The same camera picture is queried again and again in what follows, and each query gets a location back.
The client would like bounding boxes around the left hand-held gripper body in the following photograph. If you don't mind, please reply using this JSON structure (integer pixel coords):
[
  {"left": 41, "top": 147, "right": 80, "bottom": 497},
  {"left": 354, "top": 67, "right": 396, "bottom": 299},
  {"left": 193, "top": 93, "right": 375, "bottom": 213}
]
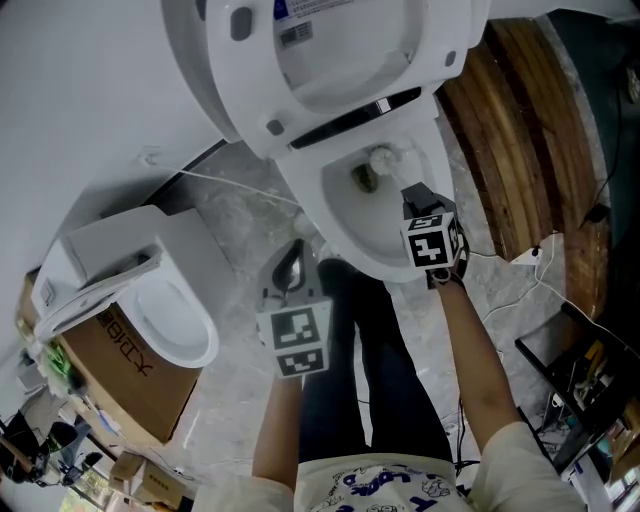
[{"left": 255, "top": 296, "right": 334, "bottom": 379}]

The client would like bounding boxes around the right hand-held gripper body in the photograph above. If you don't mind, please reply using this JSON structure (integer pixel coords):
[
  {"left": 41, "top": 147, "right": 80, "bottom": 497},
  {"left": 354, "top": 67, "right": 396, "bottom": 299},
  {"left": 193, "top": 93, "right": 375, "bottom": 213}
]
[{"left": 399, "top": 194, "right": 470, "bottom": 290}]

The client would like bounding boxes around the white toilet brush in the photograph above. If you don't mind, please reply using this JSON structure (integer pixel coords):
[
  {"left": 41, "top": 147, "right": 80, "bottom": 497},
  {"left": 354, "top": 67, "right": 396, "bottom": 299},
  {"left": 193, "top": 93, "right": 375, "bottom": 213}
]
[{"left": 368, "top": 143, "right": 417, "bottom": 195}]

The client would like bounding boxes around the white toilet with raised lid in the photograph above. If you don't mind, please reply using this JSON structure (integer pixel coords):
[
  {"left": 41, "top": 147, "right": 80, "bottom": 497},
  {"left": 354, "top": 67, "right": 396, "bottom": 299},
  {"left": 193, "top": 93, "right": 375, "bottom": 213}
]
[{"left": 159, "top": 0, "right": 495, "bottom": 285}]

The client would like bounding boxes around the person's left forearm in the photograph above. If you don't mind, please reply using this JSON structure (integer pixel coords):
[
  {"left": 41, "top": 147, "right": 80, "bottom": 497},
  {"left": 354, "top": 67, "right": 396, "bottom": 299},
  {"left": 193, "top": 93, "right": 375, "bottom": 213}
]
[{"left": 251, "top": 374, "right": 305, "bottom": 482}]

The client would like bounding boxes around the person's right forearm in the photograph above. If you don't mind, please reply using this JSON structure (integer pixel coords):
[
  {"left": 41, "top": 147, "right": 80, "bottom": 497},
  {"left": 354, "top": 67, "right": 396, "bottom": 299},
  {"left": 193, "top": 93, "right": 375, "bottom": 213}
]
[{"left": 433, "top": 281, "right": 525, "bottom": 452}]

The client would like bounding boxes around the small white toilet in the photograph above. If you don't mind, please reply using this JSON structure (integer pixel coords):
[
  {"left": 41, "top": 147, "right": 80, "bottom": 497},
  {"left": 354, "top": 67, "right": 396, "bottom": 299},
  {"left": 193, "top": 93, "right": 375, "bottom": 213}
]
[{"left": 29, "top": 203, "right": 222, "bottom": 370}]

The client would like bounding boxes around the person's left shoe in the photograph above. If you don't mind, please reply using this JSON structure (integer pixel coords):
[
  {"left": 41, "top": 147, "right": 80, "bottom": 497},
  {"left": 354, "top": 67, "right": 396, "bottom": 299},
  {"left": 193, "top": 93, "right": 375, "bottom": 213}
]
[{"left": 317, "top": 241, "right": 347, "bottom": 264}]

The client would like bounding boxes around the person's left leg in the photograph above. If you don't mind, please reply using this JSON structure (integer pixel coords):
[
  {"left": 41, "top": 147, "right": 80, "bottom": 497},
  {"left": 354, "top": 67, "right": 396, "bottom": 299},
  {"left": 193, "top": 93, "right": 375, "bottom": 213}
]
[{"left": 298, "top": 259, "right": 375, "bottom": 465}]

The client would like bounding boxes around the person's leg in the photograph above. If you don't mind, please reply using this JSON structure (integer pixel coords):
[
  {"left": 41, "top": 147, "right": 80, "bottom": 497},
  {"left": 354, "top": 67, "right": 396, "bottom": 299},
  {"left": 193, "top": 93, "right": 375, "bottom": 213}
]
[
  {"left": 349, "top": 278, "right": 455, "bottom": 462},
  {"left": 298, "top": 259, "right": 375, "bottom": 465}
]

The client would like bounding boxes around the white power adapter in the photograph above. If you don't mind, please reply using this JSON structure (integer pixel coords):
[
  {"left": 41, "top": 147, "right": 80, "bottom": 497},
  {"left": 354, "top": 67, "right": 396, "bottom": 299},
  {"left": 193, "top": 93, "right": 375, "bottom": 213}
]
[{"left": 508, "top": 243, "right": 545, "bottom": 266}]

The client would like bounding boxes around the wooden plank platform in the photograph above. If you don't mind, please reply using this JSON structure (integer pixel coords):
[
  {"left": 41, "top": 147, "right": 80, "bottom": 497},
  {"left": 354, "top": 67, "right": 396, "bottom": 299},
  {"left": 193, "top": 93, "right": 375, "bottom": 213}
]
[{"left": 433, "top": 16, "right": 612, "bottom": 322}]

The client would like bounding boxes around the person's right leg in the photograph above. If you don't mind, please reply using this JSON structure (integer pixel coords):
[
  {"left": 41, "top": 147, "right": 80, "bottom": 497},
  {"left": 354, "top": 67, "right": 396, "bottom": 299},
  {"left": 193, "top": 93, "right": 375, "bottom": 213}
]
[{"left": 349, "top": 278, "right": 455, "bottom": 462}]

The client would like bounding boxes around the large brown cardboard box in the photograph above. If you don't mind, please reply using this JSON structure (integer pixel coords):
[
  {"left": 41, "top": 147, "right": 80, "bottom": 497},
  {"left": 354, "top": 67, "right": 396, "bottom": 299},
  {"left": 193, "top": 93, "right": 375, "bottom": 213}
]
[{"left": 18, "top": 272, "right": 202, "bottom": 445}]

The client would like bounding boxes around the white printed shirt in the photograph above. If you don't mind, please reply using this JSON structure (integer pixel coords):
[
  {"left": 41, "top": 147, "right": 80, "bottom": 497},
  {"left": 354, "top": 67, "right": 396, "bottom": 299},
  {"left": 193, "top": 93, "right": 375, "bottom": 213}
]
[{"left": 191, "top": 421, "right": 587, "bottom": 512}]

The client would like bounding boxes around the black metal rack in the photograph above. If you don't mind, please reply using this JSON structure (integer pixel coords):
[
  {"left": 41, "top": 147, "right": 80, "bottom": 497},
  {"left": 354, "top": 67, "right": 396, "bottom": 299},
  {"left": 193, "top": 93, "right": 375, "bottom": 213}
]
[{"left": 513, "top": 301, "right": 640, "bottom": 477}]

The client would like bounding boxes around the yellow tool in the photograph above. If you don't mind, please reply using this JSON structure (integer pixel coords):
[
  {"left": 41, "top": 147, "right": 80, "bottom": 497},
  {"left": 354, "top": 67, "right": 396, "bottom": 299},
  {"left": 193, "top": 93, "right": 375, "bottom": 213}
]
[{"left": 583, "top": 338, "right": 610, "bottom": 372}]

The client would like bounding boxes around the small labelled cardboard box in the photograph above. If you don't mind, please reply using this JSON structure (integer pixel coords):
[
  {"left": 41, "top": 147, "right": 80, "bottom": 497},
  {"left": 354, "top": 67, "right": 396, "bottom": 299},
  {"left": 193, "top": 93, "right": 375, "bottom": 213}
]
[{"left": 108, "top": 451, "right": 185, "bottom": 507}]

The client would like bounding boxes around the green plastic item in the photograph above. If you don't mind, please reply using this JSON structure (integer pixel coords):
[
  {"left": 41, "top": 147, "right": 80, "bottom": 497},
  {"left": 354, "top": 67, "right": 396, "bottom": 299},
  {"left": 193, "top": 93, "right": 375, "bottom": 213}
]
[{"left": 41, "top": 343, "right": 70, "bottom": 377}]

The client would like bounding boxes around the thin white wire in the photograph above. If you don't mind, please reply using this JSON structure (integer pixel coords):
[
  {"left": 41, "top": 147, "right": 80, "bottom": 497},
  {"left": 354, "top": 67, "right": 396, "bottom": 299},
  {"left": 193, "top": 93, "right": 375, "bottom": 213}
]
[{"left": 173, "top": 166, "right": 302, "bottom": 207}]

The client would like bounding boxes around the white floor cable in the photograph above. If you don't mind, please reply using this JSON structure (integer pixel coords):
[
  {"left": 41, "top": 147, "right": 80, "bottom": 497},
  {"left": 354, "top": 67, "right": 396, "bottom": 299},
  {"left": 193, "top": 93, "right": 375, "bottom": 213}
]
[{"left": 481, "top": 233, "right": 640, "bottom": 354}]

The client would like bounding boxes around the black floor cable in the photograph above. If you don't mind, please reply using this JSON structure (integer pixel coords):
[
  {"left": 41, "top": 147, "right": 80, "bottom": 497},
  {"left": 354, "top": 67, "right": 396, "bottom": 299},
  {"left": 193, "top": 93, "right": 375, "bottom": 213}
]
[{"left": 578, "top": 88, "right": 627, "bottom": 229}]

